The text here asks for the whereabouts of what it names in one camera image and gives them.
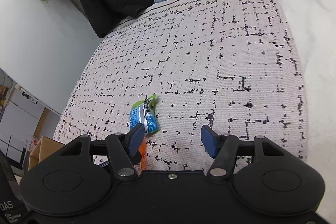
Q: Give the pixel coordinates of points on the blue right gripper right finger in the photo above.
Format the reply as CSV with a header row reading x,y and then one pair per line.
x,y
210,140

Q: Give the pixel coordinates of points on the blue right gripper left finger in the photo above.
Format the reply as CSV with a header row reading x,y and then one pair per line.
x,y
134,138

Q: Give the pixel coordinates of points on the brown cardboard box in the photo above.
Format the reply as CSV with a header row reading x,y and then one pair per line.
x,y
44,148

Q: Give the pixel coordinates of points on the orange cracker snack packet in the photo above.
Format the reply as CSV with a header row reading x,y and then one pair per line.
x,y
141,166

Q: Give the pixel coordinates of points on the white black patterned bedspread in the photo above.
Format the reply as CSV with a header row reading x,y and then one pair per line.
x,y
228,64

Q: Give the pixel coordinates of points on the blue green snack packet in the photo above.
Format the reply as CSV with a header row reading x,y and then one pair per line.
x,y
144,112

